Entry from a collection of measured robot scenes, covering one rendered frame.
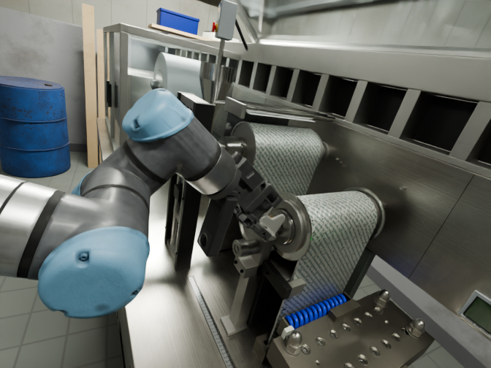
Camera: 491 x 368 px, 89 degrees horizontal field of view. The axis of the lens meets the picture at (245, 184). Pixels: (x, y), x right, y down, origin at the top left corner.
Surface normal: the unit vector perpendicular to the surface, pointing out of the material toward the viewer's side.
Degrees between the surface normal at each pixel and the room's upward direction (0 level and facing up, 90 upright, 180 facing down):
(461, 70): 90
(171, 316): 0
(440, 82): 90
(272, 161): 92
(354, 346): 0
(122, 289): 90
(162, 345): 0
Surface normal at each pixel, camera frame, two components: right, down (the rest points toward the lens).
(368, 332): 0.20, -0.89
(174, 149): 0.33, 0.54
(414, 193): -0.85, 0.04
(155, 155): 0.21, 0.36
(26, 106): 0.53, 0.45
